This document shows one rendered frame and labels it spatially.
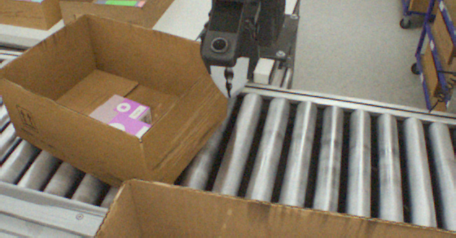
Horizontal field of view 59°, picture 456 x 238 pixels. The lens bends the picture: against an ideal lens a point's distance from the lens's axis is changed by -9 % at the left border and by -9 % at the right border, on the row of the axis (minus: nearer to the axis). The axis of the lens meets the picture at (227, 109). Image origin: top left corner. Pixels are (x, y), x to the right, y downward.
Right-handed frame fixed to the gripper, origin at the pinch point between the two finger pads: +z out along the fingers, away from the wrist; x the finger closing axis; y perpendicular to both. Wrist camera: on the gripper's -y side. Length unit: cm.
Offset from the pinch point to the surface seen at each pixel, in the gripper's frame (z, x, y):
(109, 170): 14.5, 20.6, -8.7
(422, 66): 80, -76, 148
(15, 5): 11, 78, 45
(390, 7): 95, -71, 250
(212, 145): 19.8, 5.1, 7.2
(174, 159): 14.0, 9.4, -3.5
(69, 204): 5.2, 18.8, -23.8
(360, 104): 20.3, -26.2, 28.3
